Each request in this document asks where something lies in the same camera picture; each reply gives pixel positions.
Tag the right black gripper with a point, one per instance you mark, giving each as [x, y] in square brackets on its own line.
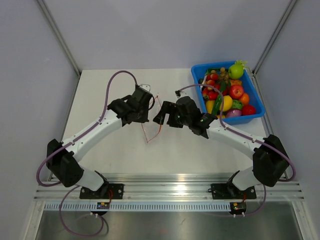
[166, 107]

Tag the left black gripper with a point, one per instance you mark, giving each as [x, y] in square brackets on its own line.
[144, 118]

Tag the clear zip top bag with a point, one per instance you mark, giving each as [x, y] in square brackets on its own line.
[150, 129]

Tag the yellow toy lemon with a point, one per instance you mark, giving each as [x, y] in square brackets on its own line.
[227, 103]

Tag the red toy apple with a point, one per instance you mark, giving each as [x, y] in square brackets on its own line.
[236, 91]

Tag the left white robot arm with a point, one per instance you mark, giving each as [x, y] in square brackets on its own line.
[64, 157]

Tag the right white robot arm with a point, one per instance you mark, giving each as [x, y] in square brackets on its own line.
[269, 158]

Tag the yellow toy mango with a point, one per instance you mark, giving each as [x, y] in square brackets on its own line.
[209, 105]

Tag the purple toy onion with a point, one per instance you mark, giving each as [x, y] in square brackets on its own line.
[233, 113]

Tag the brown longan toy bunch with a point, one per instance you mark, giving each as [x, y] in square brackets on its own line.
[223, 76]

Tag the green toy cabbage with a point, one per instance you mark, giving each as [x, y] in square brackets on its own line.
[237, 104]

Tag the yellow toy pineapple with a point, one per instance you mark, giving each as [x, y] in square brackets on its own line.
[235, 82]

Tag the green toy apple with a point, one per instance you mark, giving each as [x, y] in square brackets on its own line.
[237, 70]

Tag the orange toy orange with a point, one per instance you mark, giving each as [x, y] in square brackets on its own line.
[245, 99]

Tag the blue plastic bin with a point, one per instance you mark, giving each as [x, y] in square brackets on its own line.
[198, 72]

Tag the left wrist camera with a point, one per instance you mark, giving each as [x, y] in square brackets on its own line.
[145, 87]

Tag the aluminium mounting rail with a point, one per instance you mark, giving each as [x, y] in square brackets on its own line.
[173, 188]

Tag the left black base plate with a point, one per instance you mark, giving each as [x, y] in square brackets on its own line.
[108, 191]

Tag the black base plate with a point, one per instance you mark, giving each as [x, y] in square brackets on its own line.
[108, 191]
[224, 191]

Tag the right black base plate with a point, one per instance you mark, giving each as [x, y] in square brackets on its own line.
[224, 191]

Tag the white slotted cable duct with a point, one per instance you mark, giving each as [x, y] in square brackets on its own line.
[142, 206]

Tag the left aluminium frame post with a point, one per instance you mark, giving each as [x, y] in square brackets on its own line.
[43, 7]

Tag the aluminium frame post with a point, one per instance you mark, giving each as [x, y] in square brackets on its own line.
[275, 34]
[43, 7]

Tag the right aluminium frame post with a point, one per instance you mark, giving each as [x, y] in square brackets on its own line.
[275, 34]

